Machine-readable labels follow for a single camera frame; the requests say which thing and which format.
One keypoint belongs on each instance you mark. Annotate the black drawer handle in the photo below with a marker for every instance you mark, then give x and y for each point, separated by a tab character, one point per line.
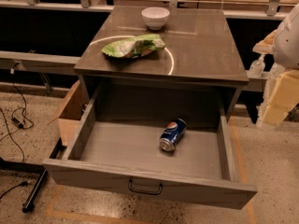
144	189

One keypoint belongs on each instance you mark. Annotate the clear sanitizer bottle left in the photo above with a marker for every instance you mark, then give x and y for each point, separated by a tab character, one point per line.
257	67

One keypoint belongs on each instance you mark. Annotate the grey cabinet counter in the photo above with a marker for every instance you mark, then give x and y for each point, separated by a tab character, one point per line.
199	49

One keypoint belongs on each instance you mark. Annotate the white bowl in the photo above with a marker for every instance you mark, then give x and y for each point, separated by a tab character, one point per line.
155	17

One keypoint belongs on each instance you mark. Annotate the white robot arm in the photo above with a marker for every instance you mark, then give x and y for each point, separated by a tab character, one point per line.
286	44

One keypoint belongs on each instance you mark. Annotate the blue pepsi can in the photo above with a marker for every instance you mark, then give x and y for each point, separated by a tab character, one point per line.
172	134

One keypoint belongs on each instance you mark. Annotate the cardboard box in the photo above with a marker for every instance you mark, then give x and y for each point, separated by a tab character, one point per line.
69	112

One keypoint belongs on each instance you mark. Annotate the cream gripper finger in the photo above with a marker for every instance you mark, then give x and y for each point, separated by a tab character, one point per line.
280	96
265	46

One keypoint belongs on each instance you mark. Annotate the green chip bag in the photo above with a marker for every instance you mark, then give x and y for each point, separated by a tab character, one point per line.
134	47

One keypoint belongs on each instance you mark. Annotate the black metal floor bar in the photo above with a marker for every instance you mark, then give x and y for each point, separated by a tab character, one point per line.
29	206

